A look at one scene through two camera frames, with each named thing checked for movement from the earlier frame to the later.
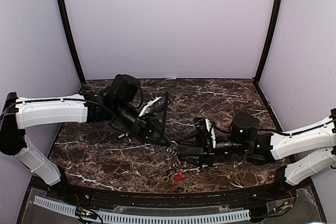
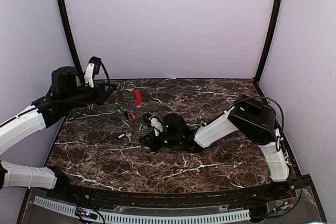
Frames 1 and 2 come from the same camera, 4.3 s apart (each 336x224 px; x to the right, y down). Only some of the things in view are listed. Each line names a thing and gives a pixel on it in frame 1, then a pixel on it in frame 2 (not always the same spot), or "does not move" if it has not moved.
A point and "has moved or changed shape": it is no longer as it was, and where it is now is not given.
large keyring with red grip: x=175 y=173 has moved or changed shape
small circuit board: x=85 y=213 does not move
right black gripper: x=206 y=152 → x=153 y=144
